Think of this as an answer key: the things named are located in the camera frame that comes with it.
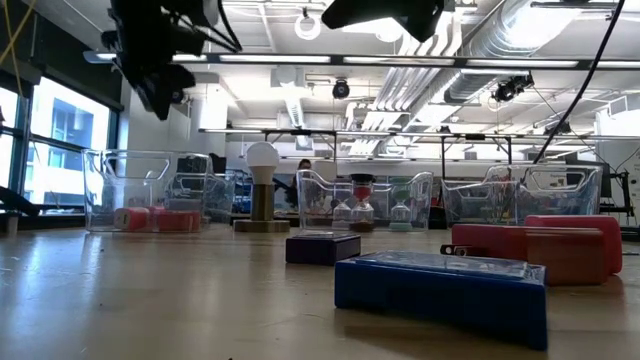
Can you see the purple digital timer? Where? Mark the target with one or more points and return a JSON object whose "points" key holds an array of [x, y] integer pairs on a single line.
{"points": [[322, 250]]}

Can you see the pink small charger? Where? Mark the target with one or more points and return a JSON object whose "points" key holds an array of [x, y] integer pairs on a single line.
{"points": [[131, 219]]}

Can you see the person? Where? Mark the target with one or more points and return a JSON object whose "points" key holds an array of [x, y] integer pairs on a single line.
{"points": [[304, 165]]}

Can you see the lavender charger block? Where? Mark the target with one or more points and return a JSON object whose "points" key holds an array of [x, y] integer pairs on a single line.
{"points": [[185, 205]]}

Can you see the teal sand timer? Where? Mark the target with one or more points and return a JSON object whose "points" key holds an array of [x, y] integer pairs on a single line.
{"points": [[400, 215]]}

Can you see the clear plastic bin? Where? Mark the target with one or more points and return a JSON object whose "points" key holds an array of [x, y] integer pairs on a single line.
{"points": [[320, 215], [465, 205], [100, 190]]}

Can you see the white bulb brass lamp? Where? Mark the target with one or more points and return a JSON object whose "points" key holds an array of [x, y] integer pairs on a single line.
{"points": [[262, 200]]}

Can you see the white ceiling pipes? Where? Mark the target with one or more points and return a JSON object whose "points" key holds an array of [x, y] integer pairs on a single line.
{"points": [[400, 85]]}

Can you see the large window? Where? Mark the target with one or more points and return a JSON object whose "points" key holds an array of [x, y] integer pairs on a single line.
{"points": [[70, 140]]}

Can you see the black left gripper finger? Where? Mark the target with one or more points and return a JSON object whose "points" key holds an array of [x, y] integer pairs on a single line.
{"points": [[155, 90], [180, 77]]}

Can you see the black tripod stand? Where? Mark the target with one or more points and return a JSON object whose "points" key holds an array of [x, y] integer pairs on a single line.
{"points": [[625, 195]]}

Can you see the long ceiling light strip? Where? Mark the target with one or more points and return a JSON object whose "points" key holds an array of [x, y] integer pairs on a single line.
{"points": [[275, 58]]}

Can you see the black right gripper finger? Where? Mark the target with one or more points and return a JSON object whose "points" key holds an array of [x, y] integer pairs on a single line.
{"points": [[365, 12]]}

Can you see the black ceiling camera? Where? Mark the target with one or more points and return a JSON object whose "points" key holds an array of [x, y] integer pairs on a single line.
{"points": [[341, 89], [510, 87], [557, 128]]}

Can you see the white short post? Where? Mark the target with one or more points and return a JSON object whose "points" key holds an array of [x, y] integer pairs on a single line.
{"points": [[11, 225]]}

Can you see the lavender sand timer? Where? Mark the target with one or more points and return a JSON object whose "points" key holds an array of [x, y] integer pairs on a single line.
{"points": [[342, 216]]}

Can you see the pink wall charger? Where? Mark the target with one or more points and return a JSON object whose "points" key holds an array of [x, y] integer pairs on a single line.
{"points": [[607, 240]]}

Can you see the black background frame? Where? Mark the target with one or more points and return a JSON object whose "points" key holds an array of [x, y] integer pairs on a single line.
{"points": [[300, 132]]}

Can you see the black-capped red sand timer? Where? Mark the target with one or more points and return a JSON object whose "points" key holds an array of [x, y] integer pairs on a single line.
{"points": [[362, 212]]}

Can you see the black slanted bar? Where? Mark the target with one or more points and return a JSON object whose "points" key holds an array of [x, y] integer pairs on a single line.
{"points": [[20, 202]]}

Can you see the blue digital timer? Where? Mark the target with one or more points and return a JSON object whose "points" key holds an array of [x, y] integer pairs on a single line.
{"points": [[440, 305]]}

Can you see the silver ventilation duct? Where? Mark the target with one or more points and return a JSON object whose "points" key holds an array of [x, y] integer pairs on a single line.
{"points": [[470, 87]]}

